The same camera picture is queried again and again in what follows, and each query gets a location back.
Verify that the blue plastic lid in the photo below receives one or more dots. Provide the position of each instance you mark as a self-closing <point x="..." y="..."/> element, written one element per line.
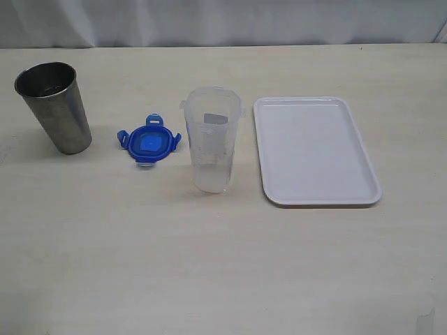
<point x="150" y="143"/>

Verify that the white rectangular tray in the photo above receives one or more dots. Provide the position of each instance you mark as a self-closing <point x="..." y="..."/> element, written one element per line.
<point x="311" y="153"/>

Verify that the stainless steel cup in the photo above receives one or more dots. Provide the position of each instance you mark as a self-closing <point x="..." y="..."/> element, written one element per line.
<point x="51" y="92"/>

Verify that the clear plastic container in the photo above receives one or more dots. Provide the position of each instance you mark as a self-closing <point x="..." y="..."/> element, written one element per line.
<point x="211" y="116"/>

